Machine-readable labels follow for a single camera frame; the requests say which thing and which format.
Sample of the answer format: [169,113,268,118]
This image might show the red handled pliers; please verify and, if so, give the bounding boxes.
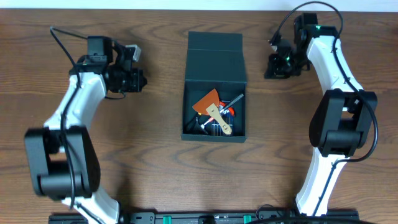
[219,101,235,116]

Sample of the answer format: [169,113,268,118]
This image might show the precision screwdriver set case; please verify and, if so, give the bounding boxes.
[211,108,235,136]

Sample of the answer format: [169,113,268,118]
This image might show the black gift box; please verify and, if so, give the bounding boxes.
[181,31,248,143]

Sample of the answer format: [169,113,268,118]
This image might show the orange scraper wooden handle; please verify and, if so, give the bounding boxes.
[192,89,232,134]

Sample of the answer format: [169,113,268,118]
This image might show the small black claw hammer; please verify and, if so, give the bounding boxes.
[195,93,245,134]

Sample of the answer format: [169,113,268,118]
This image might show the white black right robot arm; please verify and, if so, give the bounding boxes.
[264,24,377,217]

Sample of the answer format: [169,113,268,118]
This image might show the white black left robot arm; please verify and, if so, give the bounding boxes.
[24,53,147,223]

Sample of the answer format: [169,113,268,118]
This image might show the black yellow screwdriver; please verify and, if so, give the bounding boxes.
[184,113,201,132]

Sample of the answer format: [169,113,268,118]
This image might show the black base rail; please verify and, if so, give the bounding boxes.
[48,208,360,224]

